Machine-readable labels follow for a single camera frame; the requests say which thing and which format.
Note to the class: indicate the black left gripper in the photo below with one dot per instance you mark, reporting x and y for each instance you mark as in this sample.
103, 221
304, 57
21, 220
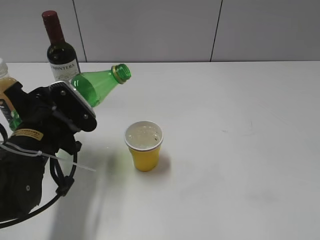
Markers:
43, 126

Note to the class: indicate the green sprite bottle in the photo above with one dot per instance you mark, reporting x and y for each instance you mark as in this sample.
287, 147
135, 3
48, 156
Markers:
95, 86

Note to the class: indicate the yellow paper cup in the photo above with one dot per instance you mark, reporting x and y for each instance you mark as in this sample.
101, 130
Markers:
144, 140

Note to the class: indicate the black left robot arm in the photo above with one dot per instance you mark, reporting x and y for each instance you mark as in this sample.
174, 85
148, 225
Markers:
21, 183

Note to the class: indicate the orange juice bottle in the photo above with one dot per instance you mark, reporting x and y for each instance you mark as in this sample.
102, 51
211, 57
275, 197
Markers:
6, 107

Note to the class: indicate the white zip tie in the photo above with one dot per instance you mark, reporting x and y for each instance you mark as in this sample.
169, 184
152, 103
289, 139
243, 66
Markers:
13, 148

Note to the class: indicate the dark red wine bottle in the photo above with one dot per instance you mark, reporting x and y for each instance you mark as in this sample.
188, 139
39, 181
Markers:
61, 55

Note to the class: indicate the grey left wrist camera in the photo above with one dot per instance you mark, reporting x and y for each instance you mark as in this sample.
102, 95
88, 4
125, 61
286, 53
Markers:
71, 103

